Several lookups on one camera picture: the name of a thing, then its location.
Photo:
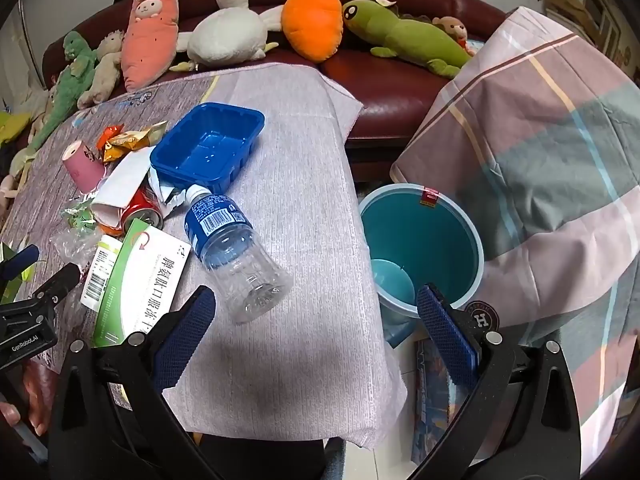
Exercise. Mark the grey-pink tablecloth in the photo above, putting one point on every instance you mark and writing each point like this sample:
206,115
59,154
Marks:
300,210

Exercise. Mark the pink carrot plush toy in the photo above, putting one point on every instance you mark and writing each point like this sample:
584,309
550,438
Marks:
147,40

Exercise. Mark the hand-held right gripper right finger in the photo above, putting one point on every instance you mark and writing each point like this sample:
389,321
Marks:
445,330

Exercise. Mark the person's left hand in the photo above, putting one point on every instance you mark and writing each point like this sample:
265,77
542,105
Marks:
37,400

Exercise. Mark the dark red leather sofa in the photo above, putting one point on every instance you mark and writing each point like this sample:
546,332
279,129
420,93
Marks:
380,90

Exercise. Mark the green crocodile plush toy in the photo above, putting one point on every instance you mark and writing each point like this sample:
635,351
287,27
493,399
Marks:
415,40

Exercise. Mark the colourful flat box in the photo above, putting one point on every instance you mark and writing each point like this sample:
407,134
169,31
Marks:
430,410

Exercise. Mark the white barcode box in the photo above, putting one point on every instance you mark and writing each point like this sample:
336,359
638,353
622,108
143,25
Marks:
100,270

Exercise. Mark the orange snack wrapper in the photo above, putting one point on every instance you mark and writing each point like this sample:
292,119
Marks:
107,135

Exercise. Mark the beige plush toy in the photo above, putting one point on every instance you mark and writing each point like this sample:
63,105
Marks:
102,75

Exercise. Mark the plaid blanket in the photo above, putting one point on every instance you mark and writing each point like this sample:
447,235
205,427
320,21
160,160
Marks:
550,135

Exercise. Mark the clear plastic water bottle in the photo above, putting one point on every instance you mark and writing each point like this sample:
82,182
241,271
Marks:
235,255

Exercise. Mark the yellow snack wrapper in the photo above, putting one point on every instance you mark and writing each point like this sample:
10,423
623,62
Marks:
127,142

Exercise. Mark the green wrapper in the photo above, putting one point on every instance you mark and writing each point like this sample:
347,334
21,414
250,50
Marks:
82,220

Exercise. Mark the round black badge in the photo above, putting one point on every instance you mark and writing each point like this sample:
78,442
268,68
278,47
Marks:
480,317

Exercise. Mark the yellow-green plush toy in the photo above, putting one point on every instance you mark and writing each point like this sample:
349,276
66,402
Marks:
12,127

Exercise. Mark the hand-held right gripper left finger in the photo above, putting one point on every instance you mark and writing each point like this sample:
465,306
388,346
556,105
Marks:
185,330

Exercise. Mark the red soda can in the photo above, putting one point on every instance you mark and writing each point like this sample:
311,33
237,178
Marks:
142,210

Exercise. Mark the orange carrot plush toy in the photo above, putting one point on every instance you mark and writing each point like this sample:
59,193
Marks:
310,25

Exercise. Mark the brown bear plush toy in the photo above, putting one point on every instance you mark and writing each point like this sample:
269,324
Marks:
452,27

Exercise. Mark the green white small packet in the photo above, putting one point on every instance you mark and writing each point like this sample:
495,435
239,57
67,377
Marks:
167,195

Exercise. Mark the blue plastic tray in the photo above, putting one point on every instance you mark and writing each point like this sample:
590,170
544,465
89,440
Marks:
210,145

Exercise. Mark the green dinosaur plush toy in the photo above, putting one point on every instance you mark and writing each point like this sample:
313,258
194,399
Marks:
70,85

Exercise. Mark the pink paper cup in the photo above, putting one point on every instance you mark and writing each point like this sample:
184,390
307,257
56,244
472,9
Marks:
82,167

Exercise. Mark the clear plastic bag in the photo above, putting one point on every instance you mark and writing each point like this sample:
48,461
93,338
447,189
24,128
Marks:
70,247

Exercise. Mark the cardboard boxes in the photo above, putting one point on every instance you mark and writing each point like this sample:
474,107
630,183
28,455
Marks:
565,5

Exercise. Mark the white duck plush toy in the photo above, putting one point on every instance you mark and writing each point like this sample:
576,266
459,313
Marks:
225,35

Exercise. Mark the green and white medicine box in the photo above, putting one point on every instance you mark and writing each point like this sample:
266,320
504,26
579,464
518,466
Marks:
145,280

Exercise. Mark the blue round bin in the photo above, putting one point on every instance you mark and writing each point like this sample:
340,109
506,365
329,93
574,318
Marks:
425,230

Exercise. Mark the white paper sheet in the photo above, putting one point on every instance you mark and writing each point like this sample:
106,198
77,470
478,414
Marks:
122,180

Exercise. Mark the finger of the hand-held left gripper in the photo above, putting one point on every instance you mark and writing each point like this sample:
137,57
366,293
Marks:
57,280
22,256

